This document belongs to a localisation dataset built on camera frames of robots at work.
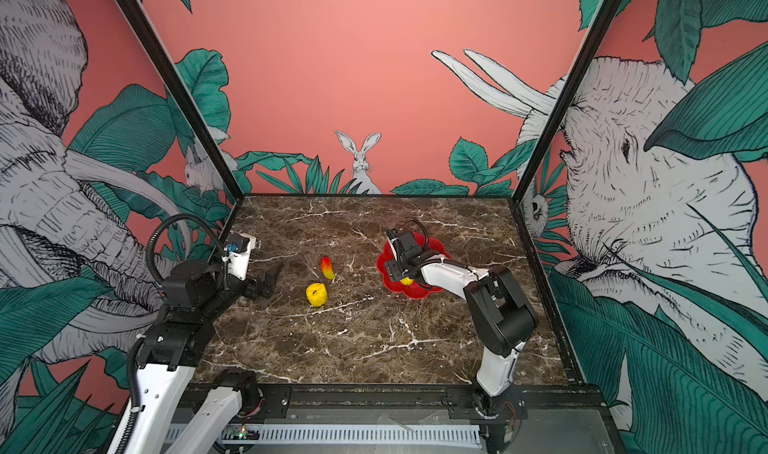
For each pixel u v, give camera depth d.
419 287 0.93
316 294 0.88
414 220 1.15
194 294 0.48
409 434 0.70
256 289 0.61
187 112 0.93
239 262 0.58
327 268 0.97
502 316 0.48
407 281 0.92
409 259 0.71
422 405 0.75
